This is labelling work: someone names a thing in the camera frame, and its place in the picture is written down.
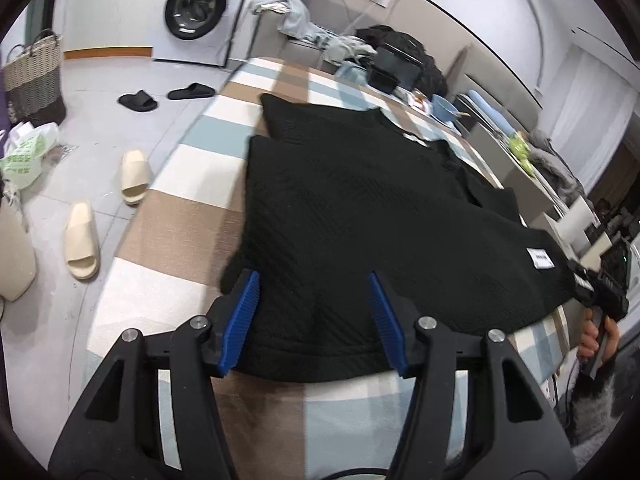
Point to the blue bowl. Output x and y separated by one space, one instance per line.
447 109

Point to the checked blanket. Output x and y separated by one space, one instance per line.
190 220

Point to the green packet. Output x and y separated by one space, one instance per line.
521 152

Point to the grey side cabinet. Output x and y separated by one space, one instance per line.
505 175

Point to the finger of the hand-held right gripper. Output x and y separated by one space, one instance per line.
582 280

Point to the black knit sweater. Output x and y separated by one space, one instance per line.
350 210

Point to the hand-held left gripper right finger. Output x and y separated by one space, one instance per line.
387 325

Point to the white floor cabinet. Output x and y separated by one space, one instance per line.
110 5

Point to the beige bag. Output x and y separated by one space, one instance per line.
15 255

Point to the beige slipper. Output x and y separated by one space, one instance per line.
81 240
135 175

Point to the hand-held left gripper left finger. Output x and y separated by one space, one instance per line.
240 325

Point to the grey clothes pile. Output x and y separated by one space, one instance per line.
295 17

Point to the large black container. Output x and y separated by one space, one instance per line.
395 67

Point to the woven basket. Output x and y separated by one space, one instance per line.
35 80

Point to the grey fuzzy cloth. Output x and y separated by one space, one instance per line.
557 170

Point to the black slipper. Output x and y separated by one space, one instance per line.
192 91
137 101

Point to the black backpack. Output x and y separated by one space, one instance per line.
430 67

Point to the purple bag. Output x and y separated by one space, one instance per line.
3 110

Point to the white washing machine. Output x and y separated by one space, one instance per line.
200 10

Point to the white curtain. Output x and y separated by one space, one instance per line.
585 120

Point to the white cardboard box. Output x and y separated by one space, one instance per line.
570 225

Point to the green white plastic bag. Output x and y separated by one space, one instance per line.
30 152

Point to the person's right hand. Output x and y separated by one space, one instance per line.
588 340

